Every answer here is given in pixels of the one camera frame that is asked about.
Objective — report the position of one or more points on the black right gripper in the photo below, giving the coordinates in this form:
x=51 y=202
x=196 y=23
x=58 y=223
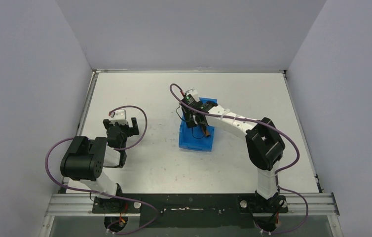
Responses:
x=190 y=123

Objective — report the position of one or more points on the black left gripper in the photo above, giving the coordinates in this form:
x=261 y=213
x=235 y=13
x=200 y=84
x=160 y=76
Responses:
x=134 y=126

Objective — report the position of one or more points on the orange black screwdriver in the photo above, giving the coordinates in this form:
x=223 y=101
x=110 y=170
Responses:
x=204 y=129

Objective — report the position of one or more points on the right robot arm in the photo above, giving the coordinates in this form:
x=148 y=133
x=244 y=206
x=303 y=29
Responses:
x=264 y=145

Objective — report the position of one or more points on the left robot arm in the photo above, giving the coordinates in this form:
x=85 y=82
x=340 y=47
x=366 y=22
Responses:
x=85 y=158

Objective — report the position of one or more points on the blue plastic bin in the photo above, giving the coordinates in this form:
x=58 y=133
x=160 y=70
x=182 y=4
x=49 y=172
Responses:
x=192 y=138

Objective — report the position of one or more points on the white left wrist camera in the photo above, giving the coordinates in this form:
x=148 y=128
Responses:
x=118 y=117

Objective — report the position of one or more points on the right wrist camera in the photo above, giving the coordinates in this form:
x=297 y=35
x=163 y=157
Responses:
x=191 y=98

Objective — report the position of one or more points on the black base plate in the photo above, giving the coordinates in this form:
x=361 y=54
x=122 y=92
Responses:
x=211 y=219

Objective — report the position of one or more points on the aluminium front rail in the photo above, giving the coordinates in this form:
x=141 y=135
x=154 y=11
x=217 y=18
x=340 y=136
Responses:
x=88 y=205

